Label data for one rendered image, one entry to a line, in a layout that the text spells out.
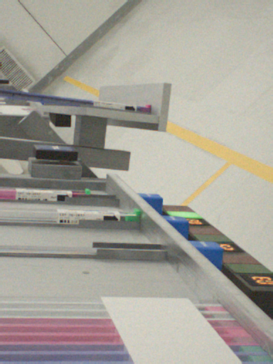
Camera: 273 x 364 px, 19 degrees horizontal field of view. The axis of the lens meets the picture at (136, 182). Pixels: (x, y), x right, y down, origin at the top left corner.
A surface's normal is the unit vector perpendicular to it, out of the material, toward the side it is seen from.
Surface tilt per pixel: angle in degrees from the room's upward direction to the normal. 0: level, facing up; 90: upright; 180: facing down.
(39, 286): 46
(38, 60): 90
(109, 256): 90
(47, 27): 90
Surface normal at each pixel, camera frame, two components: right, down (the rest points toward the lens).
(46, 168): 0.20, 0.18
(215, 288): -0.98, -0.04
